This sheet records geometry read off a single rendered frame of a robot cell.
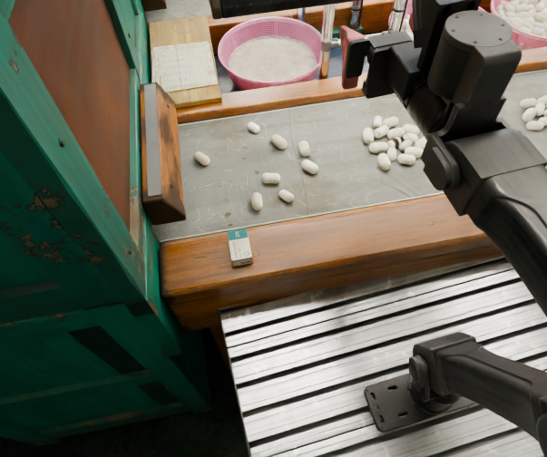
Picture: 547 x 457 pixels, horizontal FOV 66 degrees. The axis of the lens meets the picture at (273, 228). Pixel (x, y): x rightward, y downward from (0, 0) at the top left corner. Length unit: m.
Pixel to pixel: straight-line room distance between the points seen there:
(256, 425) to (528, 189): 0.52
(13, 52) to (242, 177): 0.54
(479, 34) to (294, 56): 0.76
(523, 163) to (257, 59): 0.82
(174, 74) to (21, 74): 0.68
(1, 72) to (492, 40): 0.39
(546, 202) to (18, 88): 0.43
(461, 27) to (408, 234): 0.41
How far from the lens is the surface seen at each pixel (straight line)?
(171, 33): 1.20
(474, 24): 0.45
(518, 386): 0.50
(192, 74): 1.05
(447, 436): 0.77
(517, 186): 0.42
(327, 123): 0.96
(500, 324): 0.86
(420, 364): 0.64
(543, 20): 1.44
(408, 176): 0.89
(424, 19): 0.48
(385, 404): 0.74
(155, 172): 0.73
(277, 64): 1.12
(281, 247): 0.73
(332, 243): 0.74
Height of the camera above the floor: 1.39
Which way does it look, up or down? 57 degrees down
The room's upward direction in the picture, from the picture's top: 3 degrees counter-clockwise
